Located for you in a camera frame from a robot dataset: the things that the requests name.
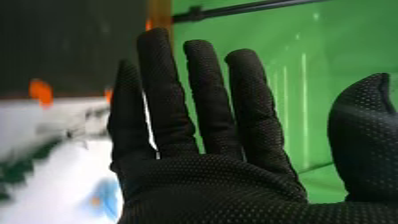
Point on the white sheet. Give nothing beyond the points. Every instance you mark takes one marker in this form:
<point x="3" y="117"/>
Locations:
<point x="53" y="180"/>

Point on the bunch of green sprigs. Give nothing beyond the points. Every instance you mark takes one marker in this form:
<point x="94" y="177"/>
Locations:
<point x="23" y="166"/>

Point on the dark mat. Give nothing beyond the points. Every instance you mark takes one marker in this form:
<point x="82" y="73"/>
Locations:
<point x="71" y="43"/>

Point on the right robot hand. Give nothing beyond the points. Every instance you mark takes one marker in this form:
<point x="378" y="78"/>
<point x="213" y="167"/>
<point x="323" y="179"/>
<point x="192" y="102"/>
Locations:
<point x="218" y="190"/>

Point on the black stand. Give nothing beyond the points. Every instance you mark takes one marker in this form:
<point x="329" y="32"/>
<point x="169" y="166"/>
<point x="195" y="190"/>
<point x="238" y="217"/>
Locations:
<point x="236" y="9"/>

